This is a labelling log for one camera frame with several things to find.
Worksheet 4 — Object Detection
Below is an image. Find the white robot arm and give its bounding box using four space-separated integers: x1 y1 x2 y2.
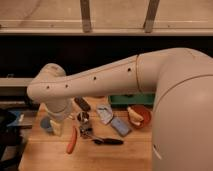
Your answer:
27 48 213 171

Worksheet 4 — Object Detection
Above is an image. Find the blue plastic cup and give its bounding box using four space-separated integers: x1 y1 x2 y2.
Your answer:
40 116 53 133

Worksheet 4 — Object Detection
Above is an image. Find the white blue packet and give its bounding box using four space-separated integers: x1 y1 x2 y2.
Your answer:
96 104 114 125

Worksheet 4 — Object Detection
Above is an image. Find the blue sponge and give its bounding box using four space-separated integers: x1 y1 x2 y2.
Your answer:
111 117 131 137

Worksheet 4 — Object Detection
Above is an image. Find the green plastic tray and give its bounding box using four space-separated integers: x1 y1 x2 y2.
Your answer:
108 94 155 108

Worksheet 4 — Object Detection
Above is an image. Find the red bowl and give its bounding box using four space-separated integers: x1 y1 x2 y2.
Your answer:
128 105 151 129

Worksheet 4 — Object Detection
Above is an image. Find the black handled utensil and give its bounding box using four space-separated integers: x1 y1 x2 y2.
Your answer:
92 138 123 145

